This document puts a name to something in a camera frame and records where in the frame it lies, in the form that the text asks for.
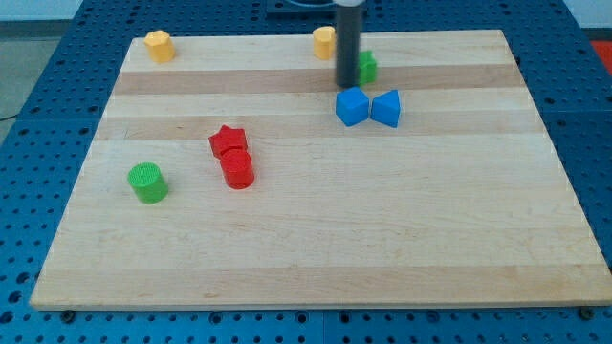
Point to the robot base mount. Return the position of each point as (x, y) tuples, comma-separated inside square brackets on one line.
[(309, 9)]

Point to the blue cube block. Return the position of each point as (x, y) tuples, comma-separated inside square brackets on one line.
[(352, 106)]

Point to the yellow block centre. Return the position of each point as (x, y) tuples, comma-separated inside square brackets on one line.
[(324, 42)]

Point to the blue triangular block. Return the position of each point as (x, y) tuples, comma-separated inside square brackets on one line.
[(386, 108)]

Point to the red star block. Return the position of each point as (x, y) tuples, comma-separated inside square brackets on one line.
[(226, 139)]

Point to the green cylinder block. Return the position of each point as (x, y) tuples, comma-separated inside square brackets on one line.
[(147, 182)]

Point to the green star block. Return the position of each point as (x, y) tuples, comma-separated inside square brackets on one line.
[(368, 68)]

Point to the yellow hexagon block left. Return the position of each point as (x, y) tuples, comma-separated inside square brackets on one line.
[(159, 46)]

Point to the wooden board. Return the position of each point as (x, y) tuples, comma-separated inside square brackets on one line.
[(464, 205)]

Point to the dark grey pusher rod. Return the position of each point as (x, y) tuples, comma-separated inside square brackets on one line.
[(349, 14)]

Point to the red cylinder block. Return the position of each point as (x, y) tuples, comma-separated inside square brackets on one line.
[(237, 168)]

